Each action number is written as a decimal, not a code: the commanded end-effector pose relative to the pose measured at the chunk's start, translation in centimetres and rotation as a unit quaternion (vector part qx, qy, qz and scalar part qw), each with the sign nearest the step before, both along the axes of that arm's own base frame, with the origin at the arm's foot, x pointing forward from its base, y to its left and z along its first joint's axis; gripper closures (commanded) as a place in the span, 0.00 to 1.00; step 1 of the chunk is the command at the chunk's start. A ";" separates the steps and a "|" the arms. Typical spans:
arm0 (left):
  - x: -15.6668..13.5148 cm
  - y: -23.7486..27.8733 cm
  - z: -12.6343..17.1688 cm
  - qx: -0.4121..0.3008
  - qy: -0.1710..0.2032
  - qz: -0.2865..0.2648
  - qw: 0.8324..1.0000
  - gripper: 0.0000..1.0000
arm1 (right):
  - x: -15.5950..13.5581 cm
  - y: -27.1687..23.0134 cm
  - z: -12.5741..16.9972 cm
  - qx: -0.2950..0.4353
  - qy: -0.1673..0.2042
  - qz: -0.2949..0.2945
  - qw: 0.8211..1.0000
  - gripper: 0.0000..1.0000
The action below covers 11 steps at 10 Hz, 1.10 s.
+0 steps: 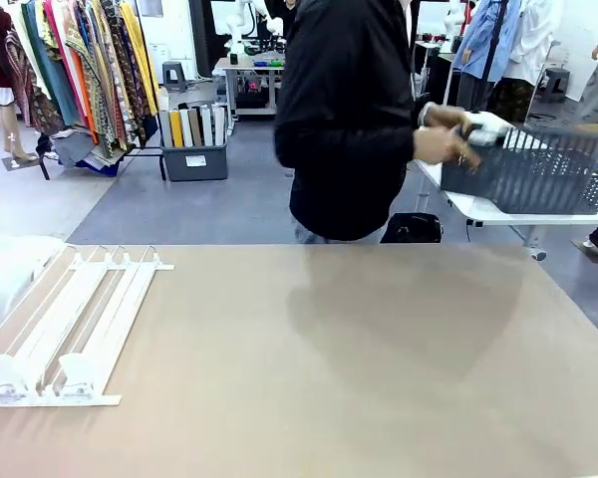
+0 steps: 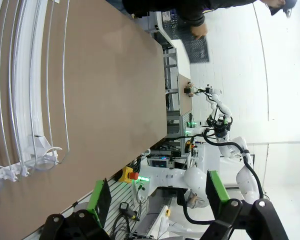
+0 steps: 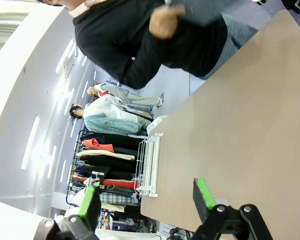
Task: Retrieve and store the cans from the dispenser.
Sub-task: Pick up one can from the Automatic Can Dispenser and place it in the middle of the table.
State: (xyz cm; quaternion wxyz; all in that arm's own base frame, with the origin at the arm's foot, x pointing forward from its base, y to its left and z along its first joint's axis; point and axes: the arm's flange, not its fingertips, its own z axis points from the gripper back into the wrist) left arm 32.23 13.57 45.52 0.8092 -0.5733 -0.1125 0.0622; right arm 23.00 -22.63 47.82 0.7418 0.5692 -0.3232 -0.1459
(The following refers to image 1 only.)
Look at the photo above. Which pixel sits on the white crumpled cloth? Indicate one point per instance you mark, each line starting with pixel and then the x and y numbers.
pixel 491 127

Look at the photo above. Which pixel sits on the person's right forearm black sleeve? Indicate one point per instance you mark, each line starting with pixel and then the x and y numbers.
pixel 359 149

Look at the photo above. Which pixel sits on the white folding table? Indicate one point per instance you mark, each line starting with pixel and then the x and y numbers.
pixel 471 209

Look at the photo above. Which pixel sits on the person's left hand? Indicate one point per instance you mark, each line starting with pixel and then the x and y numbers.
pixel 446 117

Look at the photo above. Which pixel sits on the black garment stand pole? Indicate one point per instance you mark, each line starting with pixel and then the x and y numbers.
pixel 493 40

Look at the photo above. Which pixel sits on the grey plastic storage bin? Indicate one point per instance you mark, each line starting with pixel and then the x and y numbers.
pixel 194 162

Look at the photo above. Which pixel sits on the rack of colourful clothes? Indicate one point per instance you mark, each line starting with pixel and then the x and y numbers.
pixel 94 65

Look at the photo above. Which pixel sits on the brown fabric roll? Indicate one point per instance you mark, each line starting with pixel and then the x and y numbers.
pixel 195 127

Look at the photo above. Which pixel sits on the white dispenser pusher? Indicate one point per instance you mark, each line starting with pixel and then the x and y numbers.
pixel 80 369
pixel 5 368

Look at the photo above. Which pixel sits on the small black box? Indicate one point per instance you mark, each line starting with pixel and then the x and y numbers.
pixel 234 59

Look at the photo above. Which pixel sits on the grey plastic stool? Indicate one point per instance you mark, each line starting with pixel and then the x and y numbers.
pixel 173 70
pixel 557 79

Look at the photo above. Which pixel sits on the person in black jacket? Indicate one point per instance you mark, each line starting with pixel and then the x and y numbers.
pixel 344 99

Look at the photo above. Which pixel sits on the grey fabric roll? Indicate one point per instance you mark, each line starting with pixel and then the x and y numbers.
pixel 165 128

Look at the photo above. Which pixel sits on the person's right hand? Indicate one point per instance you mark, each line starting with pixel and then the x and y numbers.
pixel 443 147

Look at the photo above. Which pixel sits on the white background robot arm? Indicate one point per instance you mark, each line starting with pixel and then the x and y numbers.
pixel 239 25

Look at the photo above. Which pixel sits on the grey folded fabric pile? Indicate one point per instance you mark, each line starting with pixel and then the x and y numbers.
pixel 75 147

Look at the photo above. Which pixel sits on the grey workbench table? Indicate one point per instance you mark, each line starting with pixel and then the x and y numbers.
pixel 249 67

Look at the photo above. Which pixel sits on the white fabric roll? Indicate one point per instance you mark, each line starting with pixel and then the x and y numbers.
pixel 186 127
pixel 219 124
pixel 207 125

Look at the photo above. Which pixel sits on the yellow fabric roll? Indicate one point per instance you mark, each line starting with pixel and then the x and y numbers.
pixel 176 128

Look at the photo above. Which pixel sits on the black bag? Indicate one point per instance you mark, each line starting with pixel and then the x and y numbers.
pixel 411 229

